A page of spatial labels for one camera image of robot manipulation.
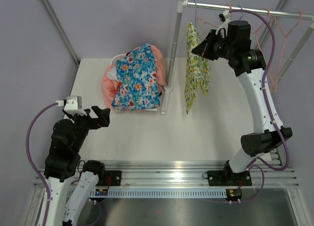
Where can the white metal clothes rack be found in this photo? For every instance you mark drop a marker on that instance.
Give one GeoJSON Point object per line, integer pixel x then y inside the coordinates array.
{"type": "Point", "coordinates": [273, 13]}

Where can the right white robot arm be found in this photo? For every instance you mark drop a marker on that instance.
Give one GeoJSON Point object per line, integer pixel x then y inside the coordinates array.
{"type": "Point", "coordinates": [269, 131]}

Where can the white slotted cable duct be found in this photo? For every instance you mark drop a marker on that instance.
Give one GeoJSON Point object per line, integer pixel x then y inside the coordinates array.
{"type": "Point", "coordinates": [159, 193]}

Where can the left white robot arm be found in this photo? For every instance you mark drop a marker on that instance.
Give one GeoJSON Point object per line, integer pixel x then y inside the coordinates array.
{"type": "Point", "coordinates": [60, 166]}

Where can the blue hanger leftmost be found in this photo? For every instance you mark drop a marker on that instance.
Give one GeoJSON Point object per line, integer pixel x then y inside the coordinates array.
{"type": "Point", "coordinates": [195, 14]}

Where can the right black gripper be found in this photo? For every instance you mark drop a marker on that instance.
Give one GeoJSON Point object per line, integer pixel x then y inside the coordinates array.
{"type": "Point", "coordinates": [204, 49]}

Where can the white perforated plastic basket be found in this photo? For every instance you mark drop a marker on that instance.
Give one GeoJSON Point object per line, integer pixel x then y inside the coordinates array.
{"type": "Point", "coordinates": [117, 57]}

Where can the pink hanger rightmost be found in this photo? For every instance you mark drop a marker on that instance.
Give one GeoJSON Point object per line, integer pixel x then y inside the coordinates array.
{"type": "Point", "coordinates": [274, 77]}

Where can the blue floral skirt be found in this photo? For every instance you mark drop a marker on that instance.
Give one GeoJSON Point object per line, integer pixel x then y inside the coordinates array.
{"type": "Point", "coordinates": [137, 78]}

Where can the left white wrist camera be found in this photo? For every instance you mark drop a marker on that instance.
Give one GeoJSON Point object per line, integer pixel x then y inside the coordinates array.
{"type": "Point", "coordinates": [71, 104]}

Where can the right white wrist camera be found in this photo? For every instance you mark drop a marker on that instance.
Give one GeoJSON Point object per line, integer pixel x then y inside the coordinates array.
{"type": "Point", "coordinates": [225, 17]}

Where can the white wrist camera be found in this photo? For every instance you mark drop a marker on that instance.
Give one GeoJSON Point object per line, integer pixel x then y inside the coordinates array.
{"type": "Point", "coordinates": [71, 104]}
{"type": "Point", "coordinates": [225, 17]}

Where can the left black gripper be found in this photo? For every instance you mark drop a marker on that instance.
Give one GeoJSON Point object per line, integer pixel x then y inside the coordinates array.
{"type": "Point", "coordinates": [103, 120]}

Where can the yellow lemon print skirt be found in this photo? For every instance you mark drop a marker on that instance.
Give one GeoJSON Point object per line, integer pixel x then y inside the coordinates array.
{"type": "Point", "coordinates": [197, 69]}

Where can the white skirt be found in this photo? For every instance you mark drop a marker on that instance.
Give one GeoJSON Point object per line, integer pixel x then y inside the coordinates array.
{"type": "Point", "coordinates": [112, 74]}

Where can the pink hanger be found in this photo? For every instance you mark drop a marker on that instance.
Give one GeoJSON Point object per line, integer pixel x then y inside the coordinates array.
{"type": "Point", "coordinates": [266, 23]}
{"type": "Point", "coordinates": [274, 77]}
{"type": "Point", "coordinates": [198, 20]}

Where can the pink skirt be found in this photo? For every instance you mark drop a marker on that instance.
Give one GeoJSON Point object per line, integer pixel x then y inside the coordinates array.
{"type": "Point", "coordinates": [110, 87]}

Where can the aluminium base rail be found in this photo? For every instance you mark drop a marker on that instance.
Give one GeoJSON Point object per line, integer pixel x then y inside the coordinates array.
{"type": "Point", "coordinates": [190, 174]}

